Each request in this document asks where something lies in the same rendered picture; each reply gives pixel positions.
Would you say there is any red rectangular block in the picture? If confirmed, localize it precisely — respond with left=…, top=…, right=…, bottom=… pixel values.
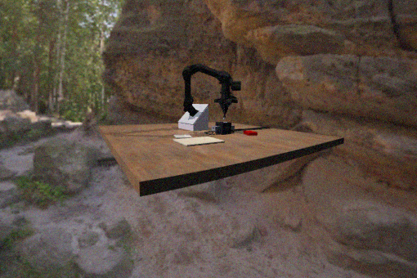
left=244, top=131, right=258, bottom=136

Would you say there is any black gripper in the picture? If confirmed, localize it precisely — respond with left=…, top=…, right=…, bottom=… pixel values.
left=214, top=90, right=238, bottom=114

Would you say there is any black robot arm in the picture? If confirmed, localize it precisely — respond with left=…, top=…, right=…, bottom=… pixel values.
left=182, top=64, right=241, bottom=117

